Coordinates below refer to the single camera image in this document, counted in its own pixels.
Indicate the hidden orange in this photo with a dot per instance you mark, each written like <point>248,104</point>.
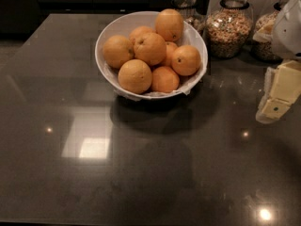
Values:
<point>138,34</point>
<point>170,48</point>

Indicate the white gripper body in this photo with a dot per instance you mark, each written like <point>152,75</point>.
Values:
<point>288,37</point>

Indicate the left glass jar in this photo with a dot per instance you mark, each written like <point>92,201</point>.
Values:
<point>188,9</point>

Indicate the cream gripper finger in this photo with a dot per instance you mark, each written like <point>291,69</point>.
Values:
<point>263,33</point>
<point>282,88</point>

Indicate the right glass grain jar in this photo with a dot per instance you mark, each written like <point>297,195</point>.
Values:
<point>263,51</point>

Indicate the middle hidden orange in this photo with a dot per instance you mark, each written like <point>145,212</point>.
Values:
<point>170,48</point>

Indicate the back hidden orange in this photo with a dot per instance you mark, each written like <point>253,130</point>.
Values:
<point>138,34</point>

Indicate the white bowl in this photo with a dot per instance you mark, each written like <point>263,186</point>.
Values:
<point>123,26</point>

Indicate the middle glass cereal jar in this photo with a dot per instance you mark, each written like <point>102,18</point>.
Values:
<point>228,27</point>

